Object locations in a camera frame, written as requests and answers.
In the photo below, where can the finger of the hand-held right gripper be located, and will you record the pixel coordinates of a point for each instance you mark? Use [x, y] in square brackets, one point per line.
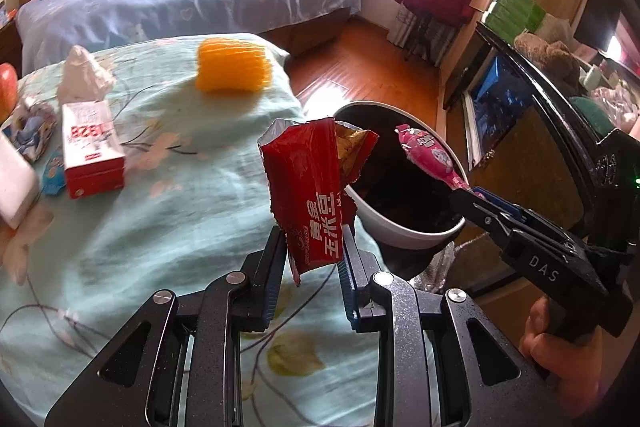
[520, 213]
[480, 217]

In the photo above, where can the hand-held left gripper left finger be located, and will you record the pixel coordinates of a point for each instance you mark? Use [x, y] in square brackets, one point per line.
[266, 274]

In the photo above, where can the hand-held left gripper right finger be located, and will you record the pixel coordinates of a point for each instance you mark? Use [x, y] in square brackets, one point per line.
[350, 294]

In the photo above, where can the pink candy wrapper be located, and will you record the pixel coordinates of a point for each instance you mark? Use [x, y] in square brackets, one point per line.
[425, 152]

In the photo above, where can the black and white trash bin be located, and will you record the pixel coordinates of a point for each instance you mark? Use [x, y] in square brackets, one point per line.
[400, 187]

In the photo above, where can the red snack packet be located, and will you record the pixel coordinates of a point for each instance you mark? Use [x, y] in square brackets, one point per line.
[305, 187]

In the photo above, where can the yellow corn cob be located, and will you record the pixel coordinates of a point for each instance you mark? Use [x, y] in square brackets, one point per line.
[232, 64]

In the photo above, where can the red and white box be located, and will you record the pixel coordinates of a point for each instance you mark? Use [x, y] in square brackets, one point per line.
[92, 147]

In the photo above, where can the cartoon print wrapper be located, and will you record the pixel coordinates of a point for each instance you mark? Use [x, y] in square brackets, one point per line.
[30, 129]

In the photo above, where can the person's right hand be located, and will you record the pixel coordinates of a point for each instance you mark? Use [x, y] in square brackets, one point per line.
[535, 332]

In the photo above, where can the dark wooden tv cabinet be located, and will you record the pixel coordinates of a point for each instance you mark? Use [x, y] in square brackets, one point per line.
[540, 172]

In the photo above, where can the silver foil bag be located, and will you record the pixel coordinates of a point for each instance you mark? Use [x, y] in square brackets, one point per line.
[435, 269]

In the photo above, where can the teal floral blanket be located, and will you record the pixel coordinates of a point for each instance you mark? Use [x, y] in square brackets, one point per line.
[175, 207]

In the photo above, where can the black television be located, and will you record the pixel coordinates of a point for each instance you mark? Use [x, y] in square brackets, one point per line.
[500, 92]

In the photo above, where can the brown teddy bear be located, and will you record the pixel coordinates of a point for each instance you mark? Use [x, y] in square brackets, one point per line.
[547, 54]

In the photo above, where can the dark metal stool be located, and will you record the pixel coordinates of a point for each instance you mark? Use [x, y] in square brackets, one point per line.
[425, 37]

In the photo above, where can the stack of green boxes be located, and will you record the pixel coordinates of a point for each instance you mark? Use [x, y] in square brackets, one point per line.
[515, 12]

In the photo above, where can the small light blue wrapper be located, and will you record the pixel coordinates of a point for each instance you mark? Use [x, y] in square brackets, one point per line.
[52, 177]

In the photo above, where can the white plastic box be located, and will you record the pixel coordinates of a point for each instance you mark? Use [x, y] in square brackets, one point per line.
[15, 187]

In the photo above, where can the crumpled white tissue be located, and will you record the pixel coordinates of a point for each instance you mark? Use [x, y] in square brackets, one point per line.
[82, 72]

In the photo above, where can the red apple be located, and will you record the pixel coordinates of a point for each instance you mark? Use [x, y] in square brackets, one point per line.
[5, 92]

